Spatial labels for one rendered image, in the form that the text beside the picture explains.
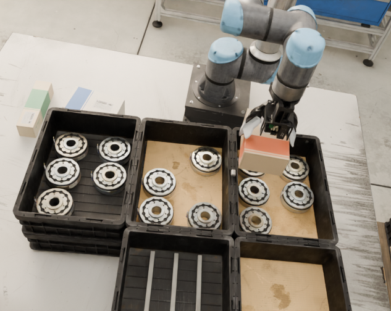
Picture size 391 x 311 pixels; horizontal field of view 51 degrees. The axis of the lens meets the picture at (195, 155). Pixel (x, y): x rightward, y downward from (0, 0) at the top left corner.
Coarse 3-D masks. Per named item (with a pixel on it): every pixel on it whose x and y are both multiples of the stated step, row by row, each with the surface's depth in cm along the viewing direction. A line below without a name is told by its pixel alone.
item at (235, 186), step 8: (232, 136) 135; (296, 136) 138; (304, 136) 139; (312, 136) 139; (232, 144) 133; (320, 144) 137; (232, 152) 131; (320, 152) 135; (320, 160) 133; (328, 192) 126; (328, 200) 124; (328, 208) 123; (240, 232) 114; (248, 232) 114; (336, 232) 118; (288, 240) 114; (296, 240) 115; (304, 240) 115; (312, 240) 115; (320, 240) 116; (328, 240) 116; (336, 240) 116
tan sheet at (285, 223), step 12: (240, 180) 137; (264, 180) 138; (276, 180) 139; (252, 192) 135; (276, 192) 136; (240, 204) 131; (276, 204) 133; (276, 216) 130; (288, 216) 131; (300, 216) 131; (312, 216) 132; (276, 228) 128; (288, 228) 128; (300, 228) 129; (312, 228) 129
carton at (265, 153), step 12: (252, 132) 112; (264, 132) 112; (240, 144) 118; (252, 144) 109; (264, 144) 109; (276, 144) 110; (288, 144) 110; (240, 156) 113; (252, 156) 108; (264, 156) 107; (276, 156) 108; (288, 156) 108; (240, 168) 113; (252, 168) 112; (264, 168) 112; (276, 168) 111
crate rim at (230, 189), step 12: (144, 120) 134; (156, 120) 135; (168, 120) 136; (144, 132) 132; (228, 132) 136; (228, 144) 133; (228, 156) 130; (228, 168) 127; (132, 180) 120; (228, 180) 124; (132, 192) 118; (228, 192) 122; (132, 204) 115; (228, 204) 120; (156, 228) 112; (168, 228) 112; (180, 228) 113; (192, 228) 113; (204, 228) 114
